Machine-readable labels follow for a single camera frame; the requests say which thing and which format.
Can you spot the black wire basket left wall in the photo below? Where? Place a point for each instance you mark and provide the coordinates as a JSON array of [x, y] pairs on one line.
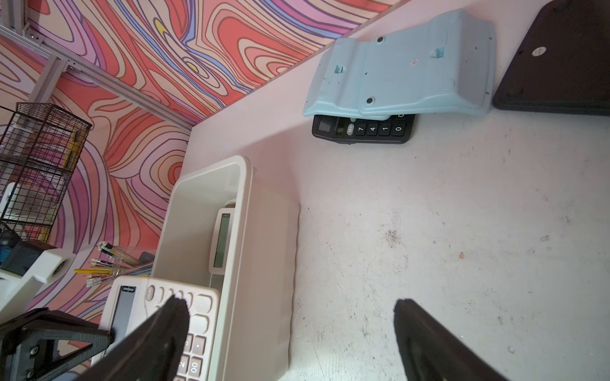
[[40, 149]]

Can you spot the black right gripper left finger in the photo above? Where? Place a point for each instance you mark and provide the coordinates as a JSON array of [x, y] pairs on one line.
[[151, 352]]

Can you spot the clear pen cup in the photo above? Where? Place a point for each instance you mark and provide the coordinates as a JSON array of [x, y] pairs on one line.
[[115, 261]]

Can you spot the pink calculator face up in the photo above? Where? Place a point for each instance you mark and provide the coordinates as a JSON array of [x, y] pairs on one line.
[[220, 241]]

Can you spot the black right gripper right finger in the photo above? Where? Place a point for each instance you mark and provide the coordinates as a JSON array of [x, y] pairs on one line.
[[431, 352]]

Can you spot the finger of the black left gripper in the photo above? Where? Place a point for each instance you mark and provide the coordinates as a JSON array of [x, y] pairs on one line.
[[43, 344]]

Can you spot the white plastic storage box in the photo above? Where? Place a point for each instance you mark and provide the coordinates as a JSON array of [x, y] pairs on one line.
[[253, 331]]

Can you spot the black calculator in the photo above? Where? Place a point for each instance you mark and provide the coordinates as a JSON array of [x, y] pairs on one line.
[[562, 64], [343, 130]]

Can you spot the light blue calculator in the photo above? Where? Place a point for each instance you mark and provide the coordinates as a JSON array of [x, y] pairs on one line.
[[446, 65]]

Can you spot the pink calculator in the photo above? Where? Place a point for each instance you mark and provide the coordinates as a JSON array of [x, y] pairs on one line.
[[132, 300]]

